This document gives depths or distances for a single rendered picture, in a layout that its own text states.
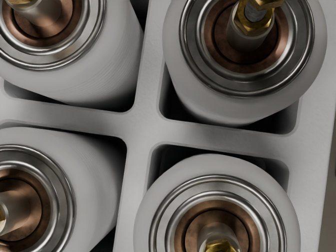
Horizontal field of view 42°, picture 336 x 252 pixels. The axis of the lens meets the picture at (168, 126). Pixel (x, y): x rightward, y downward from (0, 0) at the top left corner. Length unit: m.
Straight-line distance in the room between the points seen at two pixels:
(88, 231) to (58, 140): 0.06
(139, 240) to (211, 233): 0.05
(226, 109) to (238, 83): 0.02
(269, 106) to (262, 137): 0.07
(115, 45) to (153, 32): 0.07
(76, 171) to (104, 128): 0.07
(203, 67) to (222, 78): 0.01
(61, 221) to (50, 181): 0.02
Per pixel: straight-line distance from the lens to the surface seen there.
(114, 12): 0.27
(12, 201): 0.25
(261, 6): 0.18
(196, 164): 0.25
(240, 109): 0.25
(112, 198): 0.31
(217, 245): 0.21
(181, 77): 0.25
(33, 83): 0.27
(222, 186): 0.25
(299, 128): 0.33
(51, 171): 0.26
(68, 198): 0.25
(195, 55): 0.25
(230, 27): 0.23
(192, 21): 0.25
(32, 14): 0.25
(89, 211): 0.26
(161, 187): 0.25
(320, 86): 0.33
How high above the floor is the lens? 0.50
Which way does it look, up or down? 85 degrees down
